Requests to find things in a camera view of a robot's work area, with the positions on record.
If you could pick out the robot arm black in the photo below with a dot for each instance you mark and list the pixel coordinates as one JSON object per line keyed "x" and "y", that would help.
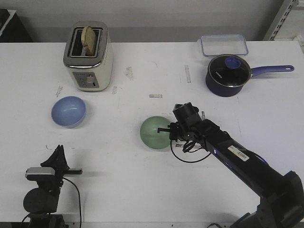
{"x": 41, "y": 202}
{"x": 281, "y": 196}

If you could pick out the white slotted shelf upright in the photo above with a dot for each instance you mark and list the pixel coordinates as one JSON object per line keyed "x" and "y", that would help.
{"x": 288, "y": 24}

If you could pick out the blue bowl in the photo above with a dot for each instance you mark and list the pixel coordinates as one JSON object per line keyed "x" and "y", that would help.
{"x": 69, "y": 111}

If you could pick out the cream and chrome toaster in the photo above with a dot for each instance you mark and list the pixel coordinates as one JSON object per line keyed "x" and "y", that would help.
{"x": 89, "y": 73}

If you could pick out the green bowl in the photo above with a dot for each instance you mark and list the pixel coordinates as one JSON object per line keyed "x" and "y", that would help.
{"x": 149, "y": 132}

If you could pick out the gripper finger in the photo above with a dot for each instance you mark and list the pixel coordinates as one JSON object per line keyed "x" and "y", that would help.
{"x": 53, "y": 160}
{"x": 64, "y": 164}
{"x": 163, "y": 130}

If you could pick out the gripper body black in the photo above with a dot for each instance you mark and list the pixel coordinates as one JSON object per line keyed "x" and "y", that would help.
{"x": 52, "y": 186}
{"x": 187, "y": 116}

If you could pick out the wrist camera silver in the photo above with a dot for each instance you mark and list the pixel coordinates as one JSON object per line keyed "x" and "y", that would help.
{"x": 39, "y": 173}

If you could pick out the clear plastic food container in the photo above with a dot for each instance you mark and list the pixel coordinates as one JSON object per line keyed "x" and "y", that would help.
{"x": 214, "y": 45}

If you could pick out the glass lid with blue knob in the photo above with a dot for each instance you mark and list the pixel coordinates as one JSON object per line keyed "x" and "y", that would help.
{"x": 229, "y": 70}

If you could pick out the toast slice in toaster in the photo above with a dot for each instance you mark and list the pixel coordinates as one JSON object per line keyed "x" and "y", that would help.
{"x": 89, "y": 40}

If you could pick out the dark blue saucepan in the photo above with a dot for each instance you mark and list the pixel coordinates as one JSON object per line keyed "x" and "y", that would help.
{"x": 231, "y": 91}

